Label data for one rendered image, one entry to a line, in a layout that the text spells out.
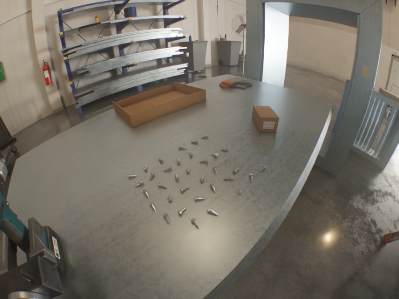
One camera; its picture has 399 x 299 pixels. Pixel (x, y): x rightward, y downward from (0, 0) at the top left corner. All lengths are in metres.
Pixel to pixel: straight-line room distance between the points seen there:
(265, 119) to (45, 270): 0.70
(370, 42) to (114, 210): 1.63
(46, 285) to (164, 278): 0.20
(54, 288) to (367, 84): 1.66
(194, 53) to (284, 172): 4.83
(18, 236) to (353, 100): 1.71
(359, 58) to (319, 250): 1.32
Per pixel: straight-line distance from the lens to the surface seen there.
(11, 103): 5.15
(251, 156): 0.52
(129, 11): 4.33
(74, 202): 0.52
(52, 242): 0.43
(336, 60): 9.30
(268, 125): 0.65
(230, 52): 6.37
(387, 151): 2.39
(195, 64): 5.22
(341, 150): 1.62
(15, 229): 0.37
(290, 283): 1.07
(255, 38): 1.72
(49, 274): 0.31
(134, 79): 3.95
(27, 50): 4.99
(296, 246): 1.15
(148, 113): 0.75
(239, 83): 1.24
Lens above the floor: 0.97
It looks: 36 degrees down
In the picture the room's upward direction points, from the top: 3 degrees counter-clockwise
